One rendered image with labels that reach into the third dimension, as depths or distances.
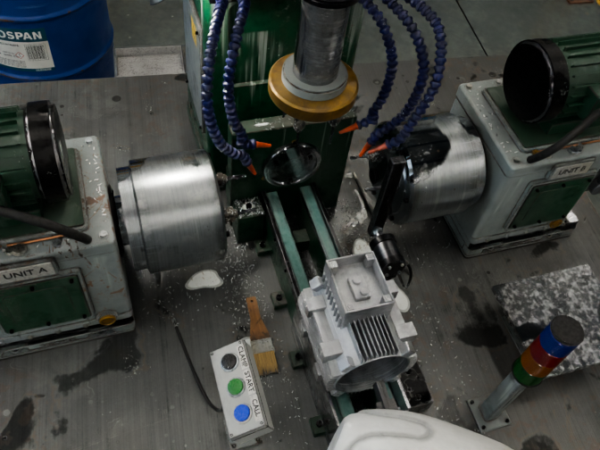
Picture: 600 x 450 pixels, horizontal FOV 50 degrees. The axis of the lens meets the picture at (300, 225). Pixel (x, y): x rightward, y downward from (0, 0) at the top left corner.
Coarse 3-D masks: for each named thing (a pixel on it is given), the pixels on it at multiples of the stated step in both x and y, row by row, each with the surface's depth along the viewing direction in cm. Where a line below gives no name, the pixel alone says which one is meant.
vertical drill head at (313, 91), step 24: (312, 24) 111; (336, 24) 111; (312, 48) 115; (336, 48) 116; (288, 72) 123; (312, 72) 119; (336, 72) 122; (288, 96) 123; (312, 96) 121; (336, 96) 124; (312, 120) 123; (336, 120) 129
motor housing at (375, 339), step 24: (312, 336) 127; (336, 336) 123; (360, 336) 121; (384, 336) 120; (336, 360) 122; (360, 360) 118; (384, 360) 133; (408, 360) 124; (336, 384) 127; (360, 384) 131
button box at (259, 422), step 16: (224, 352) 120; (240, 352) 118; (240, 368) 117; (256, 368) 121; (224, 384) 116; (256, 384) 116; (224, 400) 115; (240, 400) 114; (256, 400) 113; (224, 416) 114; (256, 416) 112; (240, 432) 111; (256, 432) 113
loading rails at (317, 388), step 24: (264, 192) 160; (312, 192) 164; (312, 216) 159; (264, 240) 165; (288, 240) 154; (312, 240) 161; (336, 240) 154; (288, 264) 148; (288, 288) 150; (312, 360) 136; (312, 384) 141; (336, 408) 129; (408, 408) 130; (312, 432) 138
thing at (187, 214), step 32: (160, 160) 134; (192, 160) 134; (128, 192) 128; (160, 192) 128; (192, 192) 129; (128, 224) 127; (160, 224) 128; (192, 224) 129; (224, 224) 132; (160, 256) 131; (192, 256) 134; (224, 256) 139
